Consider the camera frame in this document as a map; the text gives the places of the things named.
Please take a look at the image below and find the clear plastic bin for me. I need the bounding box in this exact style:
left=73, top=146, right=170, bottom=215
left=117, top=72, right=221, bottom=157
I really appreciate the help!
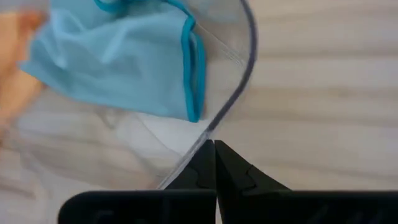
left=0, top=0, right=259, bottom=191

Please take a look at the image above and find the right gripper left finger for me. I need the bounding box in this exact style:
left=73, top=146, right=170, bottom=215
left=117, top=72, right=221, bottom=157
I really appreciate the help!
left=57, top=139, right=217, bottom=224

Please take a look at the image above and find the orange microfiber towel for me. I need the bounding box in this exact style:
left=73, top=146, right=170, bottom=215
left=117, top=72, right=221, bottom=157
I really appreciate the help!
left=0, top=11, right=47, bottom=125

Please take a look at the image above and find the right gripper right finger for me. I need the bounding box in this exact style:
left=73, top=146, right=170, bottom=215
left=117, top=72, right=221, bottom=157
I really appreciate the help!
left=215, top=139, right=398, bottom=224

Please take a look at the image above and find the blue microfiber towel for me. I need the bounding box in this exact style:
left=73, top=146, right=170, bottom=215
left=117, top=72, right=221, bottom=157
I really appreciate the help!
left=20, top=0, right=208, bottom=123

